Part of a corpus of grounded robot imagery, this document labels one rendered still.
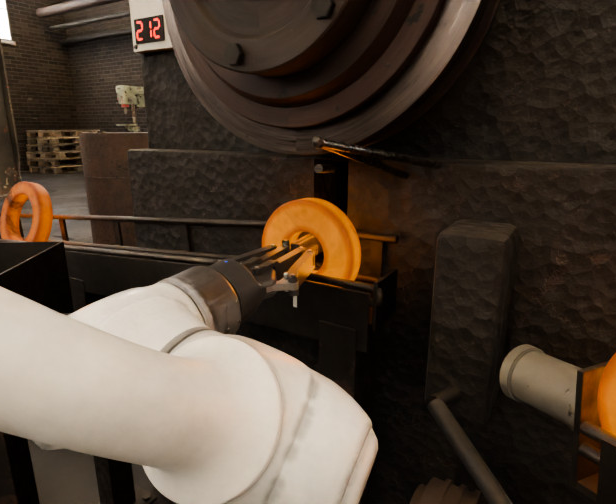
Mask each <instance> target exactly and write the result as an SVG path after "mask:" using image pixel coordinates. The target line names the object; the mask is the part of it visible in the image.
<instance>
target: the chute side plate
mask: <svg viewBox="0 0 616 504"><path fill-rule="evenodd" d="M65 254H66V261H67V267H68V274H69V277H72V278H76V279H79V280H83V281H84V286H85V292H88V293H93V294H99V295H104V296H111V295H113V294H116V293H119V292H122V291H125V290H128V289H131V288H137V287H147V286H151V285H154V284H156V283H157V282H159V281H161V280H163V279H165V278H169V277H172V276H174V275H176V274H178V273H180V272H182V271H185V270H187V269H189V268H191V267H194V266H206V267H208V266H209V265H199V264H189V263H180V262H170V261H161V260H151V259H142V258H132V257H122V256H113V255H103V254H94V253H84V252H75V251H65ZM369 317H370V293H366V292H361V291H356V290H351V289H346V288H341V287H336V286H331V285H326V284H321V283H316V282H311V281H306V280H305V281H304V282H303V283H302V285H301V286H300V287H299V295H297V307H293V296H290V295H289V292H285V291H277V292H276V294H275V295H274V296H272V297H270V298H266V299H263V300H262V301H261V303H260V305H259V307H258V309H257V310H256V312H255V313H254V314H253V315H252V316H251V317H249V318H248V319H246V320H245V321H248V322H254V323H258V324H262V325H266V326H269V327H273V328H277V329H280V330H284V331H288V332H291V333H295V334H299V335H302V336H306V337H310V338H314V339H317V340H319V321H320V320H321V321H325V322H329V323H333V324H337V325H341V326H345V327H349V328H354V329H356V330H357V346H356V350H358V351H361V352H365V353H367V352H368V343H369Z"/></svg>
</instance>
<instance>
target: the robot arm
mask: <svg viewBox="0 0 616 504"><path fill-rule="evenodd" d="M322 251H323V248H322V246H321V244H320V242H319V240H318V239H317V238H316V237H315V236H314V235H312V234H311V233H309V234H307V235H305V236H304V237H302V238H300V239H298V240H296V241H294V242H292V243H291V244H290V240H287V239H285V240H282V246H280V247H278V248H277V245H275V244H271V245H268V246H265V247H262V248H259V249H256V250H253V251H250V252H247V253H244V254H241V255H238V256H235V257H232V258H228V259H223V260H218V261H215V263H214V264H212V265H210V266H208V267H206V266H194V267H191V268H189V269H187V270H185V271H182V272H180V273H178V274H176V275H174V276H172V277H169V278H165V279H163V280H161V281H159V282H157V283H156V284H154V285H151V286H147V287H137V288H131V289H128V290H125V291H122V292H119V293H116V294H113V295H111V296H108V297H106V298H103V299H101V300H99V301H96V302H94V303H92V304H90V305H87V306H85V307H83V308H81V309H79V310H77V311H76V312H74V313H72V314H70V315H68V316H66V315H64V314H61V313H59V312H57V311H55V310H52V309H50V308H48V307H46V306H43V305H41V304H39V303H37V302H34V301H32V300H30V299H28V298H25V297H23V296H21V295H19V294H16V293H14V292H12V291H10V290H7V289H5V288H3V287H1V286H0V432H4V433H7V434H11V435H15V436H18V437H22V438H26V439H30V440H32V441H33V442H34V443H35V444H36V445H37V446H38V447H40V448H41V449H44V450H56V449H64V448H65V449H69V450H73V451H77V452H81V453H85V454H90V455H94V456H99V457H103V458H108V459H113V460H118V461H123V462H128V463H133V464H139V465H142V466H143V468H144V470H145V472H146V474H147V476H148V478H149V480H150V481H151V482H152V484H153V485H154V486H155V488H156V489H157V490H158V491H159V492H160V493H162V494H163V495H164V496H165V497H167V498H168V499H170V500H172V501H173V502H176V503H178V504H358V503H359V501H360V498H361V496H362V493H363V490H364V488H365V485H366V483H367V480H368V477H369V475H370V472H371V469H372V466H373V464H374V461H375V458H376V455H377V452H378V440H377V437H376V435H375V433H374V431H373V429H372V422H371V419H370V418H369V417H368V415H367V414H366V412H365V411H364V410H363V409H362V408H361V406H360V405H359V404H358V403H357V402H356V401H355V400H354V399H353V398H352V397H351V396H350V395H349V394H348V393H347V392H346V391H344V390H343V389H342V388H341V387H340V386H338V385H337V384H336V383H335V382H333V381H332V380H330V379H328V378H326V377H325V376H323V375H321V374H319V373H318V372H316V371H314V370H312V369H310V368H308V367H307V366H306V365H305V364H304V363H302V362H301V361H299V360H297V359H296V358H294V357H292V356H290V355H288V354H286V353H284V352H282V351H280V350H277V349H275V348H273V347H270V346H268V345H266V344H263V343H261V342H258V341H256V340H253V339H250V338H247V337H243V336H239V335H235V333H236V332H237V330H238V329H239V326H240V324H241V323H242V322H243V321H245V320H246V319H248V318H249V317H251V316H252V315H253V314H254V313H255V312H256V310H257V309H258V307H259V305H260V303H261V301H262V300H263V299H266V298H270V297H272V296H274V295H275V294H276V292H277V291H285V292H289V295H290V296H297V295H299V287H300V286H301V285H302V283H303V282H304V281H305V280H306V278H307V277H308V276H309V275H310V273H311V272H312V271H313V270H314V268H315V255H317V254H318V253H320V252H322ZM267 252H269V253H267Z"/></svg>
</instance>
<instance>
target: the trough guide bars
mask: <svg viewBox="0 0 616 504"><path fill-rule="evenodd" d="M580 433H581V434H583V435H585V436H586V437H588V438H590V439H592V440H594V441H596V442H598V443H600V444H601V449H600V450H599V449H597V448H595V447H593V446H592V445H590V444H588V443H586V442H584V443H582V444H581V445H580V447H579V450H578V453H579V455H581V456H582V457H584V458H586V459H587V460H589V461H591V462H593V463H594V464H596V465H598V466H599V475H598V488H597V502H596V504H616V435H614V434H612V433H610V432H608V431H606V430H604V429H602V428H600V427H598V426H596V425H594V424H592V423H590V422H588V421H584V422H583V423H582V424H581V426H580Z"/></svg>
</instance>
